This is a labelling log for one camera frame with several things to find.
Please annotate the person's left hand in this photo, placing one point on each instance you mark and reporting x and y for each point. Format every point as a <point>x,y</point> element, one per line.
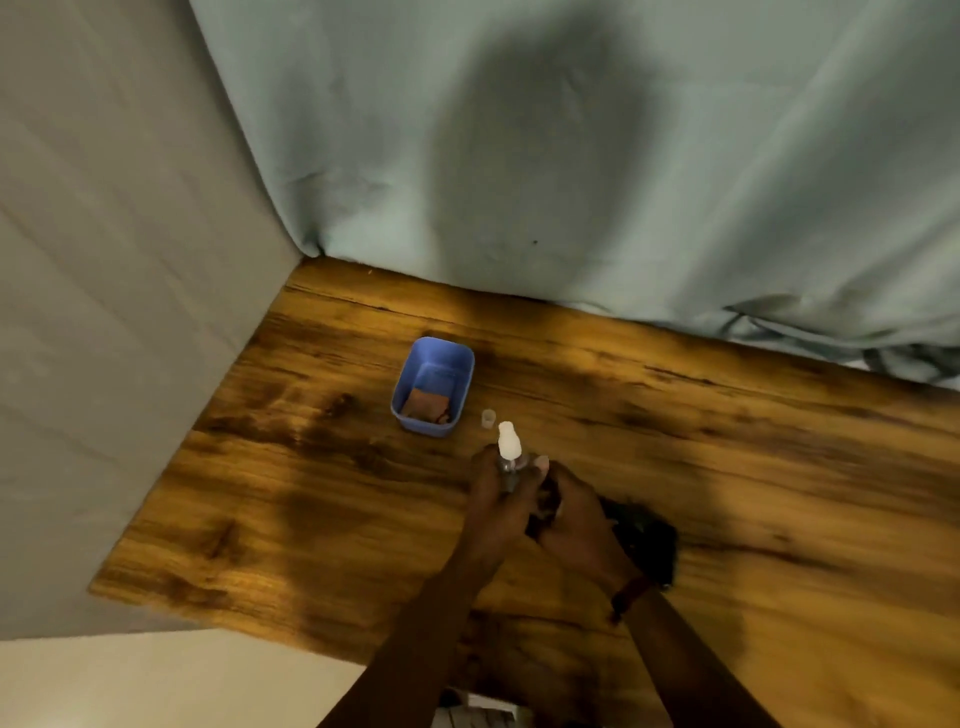
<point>493,517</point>

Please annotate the person's right hand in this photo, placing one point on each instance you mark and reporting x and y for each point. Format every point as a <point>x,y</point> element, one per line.
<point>581,536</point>

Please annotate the person's left fingers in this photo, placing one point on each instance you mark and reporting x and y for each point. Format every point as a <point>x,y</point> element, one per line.
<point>534,480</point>

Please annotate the person's right fingers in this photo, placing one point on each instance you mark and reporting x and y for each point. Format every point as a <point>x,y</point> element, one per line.
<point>546,510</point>

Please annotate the clear spray bottle white nozzle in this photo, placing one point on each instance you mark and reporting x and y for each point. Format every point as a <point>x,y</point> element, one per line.
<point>509,444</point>

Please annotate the person's right forearm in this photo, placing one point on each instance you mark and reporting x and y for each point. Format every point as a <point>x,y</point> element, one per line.
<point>694,667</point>

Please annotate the person's left forearm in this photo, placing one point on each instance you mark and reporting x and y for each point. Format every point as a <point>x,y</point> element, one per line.
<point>420,652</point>

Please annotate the small clear bottle cap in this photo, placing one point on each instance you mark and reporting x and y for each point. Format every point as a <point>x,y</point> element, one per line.
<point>488,418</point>

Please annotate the black cloth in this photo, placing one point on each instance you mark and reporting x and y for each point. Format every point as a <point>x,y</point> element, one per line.
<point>646,540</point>

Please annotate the brown wristband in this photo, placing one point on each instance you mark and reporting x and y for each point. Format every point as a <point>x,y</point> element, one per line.
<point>630,596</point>

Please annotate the blue plastic container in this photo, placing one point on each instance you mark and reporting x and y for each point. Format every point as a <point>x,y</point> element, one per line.
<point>442,358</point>

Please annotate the white object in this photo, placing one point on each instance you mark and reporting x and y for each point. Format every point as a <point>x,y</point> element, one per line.
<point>480,711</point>

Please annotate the light green curtain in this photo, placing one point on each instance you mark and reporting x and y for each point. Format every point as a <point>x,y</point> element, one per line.
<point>600,150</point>

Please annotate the patterned grey fabric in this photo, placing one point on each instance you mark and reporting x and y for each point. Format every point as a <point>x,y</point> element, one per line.
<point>911,358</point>

